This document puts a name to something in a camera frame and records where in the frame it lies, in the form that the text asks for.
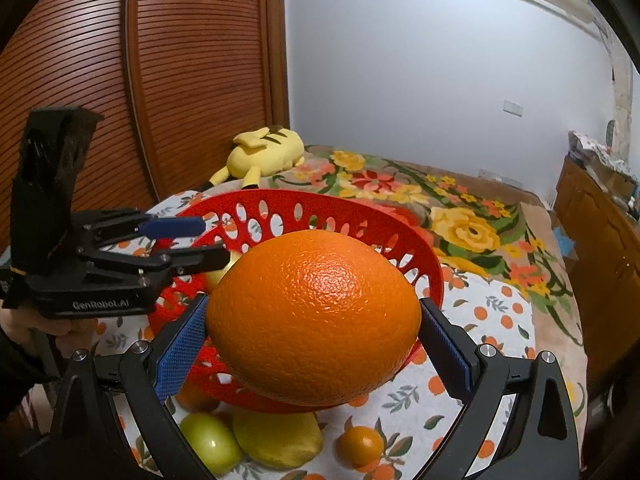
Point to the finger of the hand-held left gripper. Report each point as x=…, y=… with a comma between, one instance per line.
x=190, y=259
x=170, y=226

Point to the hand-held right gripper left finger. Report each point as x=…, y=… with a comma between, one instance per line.
x=182, y=355

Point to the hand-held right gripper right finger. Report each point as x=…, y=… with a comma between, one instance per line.
x=447, y=355

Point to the yellow-green pear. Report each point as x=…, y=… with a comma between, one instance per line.
x=220, y=275
x=277, y=440

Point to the red perforated plastic basket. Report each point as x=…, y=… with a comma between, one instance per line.
x=280, y=197

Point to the large orange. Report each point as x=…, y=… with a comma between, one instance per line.
x=315, y=310

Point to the person's left hand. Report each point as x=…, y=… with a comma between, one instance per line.
x=15, y=327

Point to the small tangerine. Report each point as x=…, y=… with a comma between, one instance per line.
x=360, y=445
x=197, y=397

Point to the orange print tablecloth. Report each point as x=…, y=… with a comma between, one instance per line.
x=500, y=320

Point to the green apple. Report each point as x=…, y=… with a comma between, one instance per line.
x=210, y=442

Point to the yellow plush toy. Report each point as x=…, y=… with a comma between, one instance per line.
x=265, y=152

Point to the floral blanket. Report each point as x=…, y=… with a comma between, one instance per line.
x=465, y=230

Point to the blue cloth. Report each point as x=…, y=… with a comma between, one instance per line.
x=565, y=244

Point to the brown louvered wardrobe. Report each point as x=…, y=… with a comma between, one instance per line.
x=175, y=60

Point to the wooden cabinet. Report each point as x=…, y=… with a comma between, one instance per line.
x=600, y=240

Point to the cardboard box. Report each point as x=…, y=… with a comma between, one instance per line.
x=612, y=180

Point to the patterned cloth pile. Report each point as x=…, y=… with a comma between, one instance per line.
x=590, y=145

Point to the cream curtain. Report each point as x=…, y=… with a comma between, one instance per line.
x=620, y=110

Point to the white wall switch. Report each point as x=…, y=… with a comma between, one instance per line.
x=512, y=107

